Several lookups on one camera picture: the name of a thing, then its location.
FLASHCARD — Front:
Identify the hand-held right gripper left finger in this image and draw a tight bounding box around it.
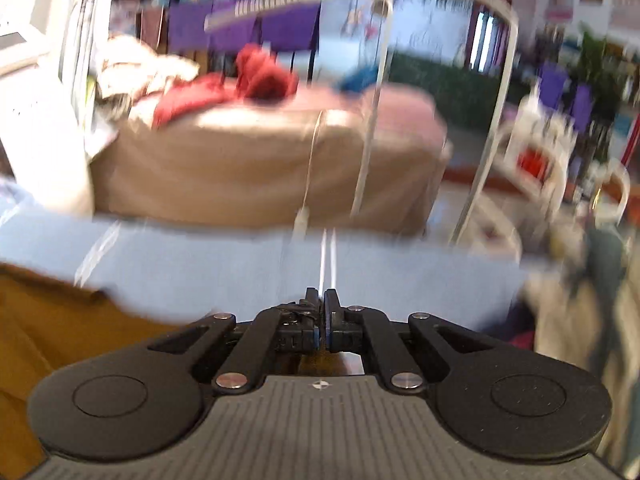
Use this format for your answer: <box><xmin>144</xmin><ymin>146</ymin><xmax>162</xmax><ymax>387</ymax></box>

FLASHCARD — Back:
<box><xmin>147</xmin><ymin>287</ymin><xmax>322</xmax><ymax>394</ymax></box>

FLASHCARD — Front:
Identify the dark green hedge panel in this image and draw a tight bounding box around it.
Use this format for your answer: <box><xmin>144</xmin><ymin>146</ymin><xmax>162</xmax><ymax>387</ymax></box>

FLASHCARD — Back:
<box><xmin>389</xmin><ymin>52</ymin><xmax>507</xmax><ymax>130</ymax></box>

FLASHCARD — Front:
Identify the white patterned cloth pile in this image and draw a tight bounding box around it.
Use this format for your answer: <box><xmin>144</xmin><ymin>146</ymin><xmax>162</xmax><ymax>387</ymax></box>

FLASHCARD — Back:
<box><xmin>95</xmin><ymin>37</ymin><xmax>202</xmax><ymax>122</ymax></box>

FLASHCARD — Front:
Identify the white hanging cord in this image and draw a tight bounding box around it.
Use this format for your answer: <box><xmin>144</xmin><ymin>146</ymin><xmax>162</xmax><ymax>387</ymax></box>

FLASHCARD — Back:
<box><xmin>294</xmin><ymin>110</ymin><xmax>327</xmax><ymax>237</ymax></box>

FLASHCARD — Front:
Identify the white chair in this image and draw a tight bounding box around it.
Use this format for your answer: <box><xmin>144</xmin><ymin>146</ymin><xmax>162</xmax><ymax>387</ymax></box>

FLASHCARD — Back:
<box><xmin>492</xmin><ymin>94</ymin><xmax>632</xmax><ymax>248</ymax></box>

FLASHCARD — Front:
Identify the pile of mixed clothes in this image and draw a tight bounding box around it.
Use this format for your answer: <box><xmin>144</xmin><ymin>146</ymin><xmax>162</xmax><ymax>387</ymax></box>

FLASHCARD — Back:
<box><xmin>520</xmin><ymin>225</ymin><xmax>640</xmax><ymax>463</ymax></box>

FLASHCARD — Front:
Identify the light blue striped blanket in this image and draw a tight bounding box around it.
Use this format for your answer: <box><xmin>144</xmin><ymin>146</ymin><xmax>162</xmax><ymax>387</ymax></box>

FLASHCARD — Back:
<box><xmin>0</xmin><ymin>180</ymin><xmax>553</xmax><ymax>343</ymax></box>

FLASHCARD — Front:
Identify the red garment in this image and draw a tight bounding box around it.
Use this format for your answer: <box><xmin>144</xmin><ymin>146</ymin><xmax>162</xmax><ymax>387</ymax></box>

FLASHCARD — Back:
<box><xmin>152</xmin><ymin>44</ymin><xmax>300</xmax><ymax>128</ymax></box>

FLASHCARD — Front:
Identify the beige covered bed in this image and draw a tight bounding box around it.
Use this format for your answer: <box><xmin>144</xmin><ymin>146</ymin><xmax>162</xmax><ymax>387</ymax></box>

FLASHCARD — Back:
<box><xmin>90</xmin><ymin>82</ymin><xmax>453</xmax><ymax>237</ymax></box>

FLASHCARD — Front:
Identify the purple hanging cloth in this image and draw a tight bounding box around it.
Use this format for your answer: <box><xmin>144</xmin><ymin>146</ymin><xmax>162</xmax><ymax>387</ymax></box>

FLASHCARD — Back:
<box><xmin>167</xmin><ymin>1</ymin><xmax>322</xmax><ymax>57</ymax></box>

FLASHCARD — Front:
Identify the brown corduroy garment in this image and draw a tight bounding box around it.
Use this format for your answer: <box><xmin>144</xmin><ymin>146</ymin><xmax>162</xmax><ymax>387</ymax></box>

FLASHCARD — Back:
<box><xmin>0</xmin><ymin>262</ymin><xmax>201</xmax><ymax>472</ymax></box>

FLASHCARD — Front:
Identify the blue cloth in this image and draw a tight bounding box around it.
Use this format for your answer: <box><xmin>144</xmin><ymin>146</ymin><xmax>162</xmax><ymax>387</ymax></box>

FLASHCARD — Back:
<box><xmin>339</xmin><ymin>64</ymin><xmax>382</xmax><ymax>95</ymax></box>

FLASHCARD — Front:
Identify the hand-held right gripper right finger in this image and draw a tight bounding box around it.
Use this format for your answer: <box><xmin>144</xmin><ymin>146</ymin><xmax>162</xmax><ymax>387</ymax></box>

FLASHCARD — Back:
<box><xmin>324</xmin><ymin>287</ymin><xmax>495</xmax><ymax>394</ymax></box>

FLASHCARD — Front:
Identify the white metal clothes rack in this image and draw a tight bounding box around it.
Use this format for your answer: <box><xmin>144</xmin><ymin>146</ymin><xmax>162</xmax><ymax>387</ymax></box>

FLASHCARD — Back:
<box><xmin>204</xmin><ymin>0</ymin><xmax>522</xmax><ymax>247</ymax></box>

